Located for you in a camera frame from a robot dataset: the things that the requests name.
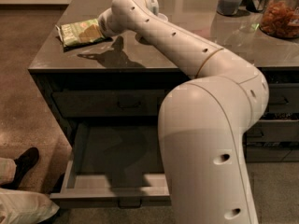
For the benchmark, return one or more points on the green jalapeno chip bag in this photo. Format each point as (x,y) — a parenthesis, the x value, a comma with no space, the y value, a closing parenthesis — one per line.
(80,33)

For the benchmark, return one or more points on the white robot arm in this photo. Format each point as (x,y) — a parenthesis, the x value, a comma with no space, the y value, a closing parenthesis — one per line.
(202,121)

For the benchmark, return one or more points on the open grey middle drawer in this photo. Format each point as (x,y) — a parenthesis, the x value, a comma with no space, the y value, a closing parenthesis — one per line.
(114,166)

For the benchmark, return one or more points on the grey top left drawer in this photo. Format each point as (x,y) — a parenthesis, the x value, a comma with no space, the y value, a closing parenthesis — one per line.
(119,103)

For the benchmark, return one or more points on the grey bottom right drawer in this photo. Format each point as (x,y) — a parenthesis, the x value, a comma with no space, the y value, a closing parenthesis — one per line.
(272,152)

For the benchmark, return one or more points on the grey middle right drawer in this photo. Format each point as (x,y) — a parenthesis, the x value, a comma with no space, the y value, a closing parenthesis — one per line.
(282,127)

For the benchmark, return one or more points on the grey kitchen island cabinet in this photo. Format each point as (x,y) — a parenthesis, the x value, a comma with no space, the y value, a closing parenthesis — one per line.
(128,62)

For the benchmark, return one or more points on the white ceramic bowl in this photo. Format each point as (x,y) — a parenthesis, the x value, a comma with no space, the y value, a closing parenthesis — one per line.
(162,16)

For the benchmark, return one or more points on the black shoe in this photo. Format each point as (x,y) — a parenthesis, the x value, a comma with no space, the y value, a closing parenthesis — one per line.
(25,162)

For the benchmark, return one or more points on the beige trouser leg upper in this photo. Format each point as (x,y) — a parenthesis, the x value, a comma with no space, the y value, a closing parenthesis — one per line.
(7,170)

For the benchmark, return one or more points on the beige trouser leg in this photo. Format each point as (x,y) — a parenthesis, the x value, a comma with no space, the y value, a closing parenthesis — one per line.
(25,207)
(7,170)

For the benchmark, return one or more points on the glass jar with snacks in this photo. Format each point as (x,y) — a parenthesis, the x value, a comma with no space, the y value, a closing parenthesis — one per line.
(281,19)

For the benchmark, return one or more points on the beige trouser leg lower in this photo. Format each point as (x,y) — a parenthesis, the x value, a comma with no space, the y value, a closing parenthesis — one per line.
(25,207)

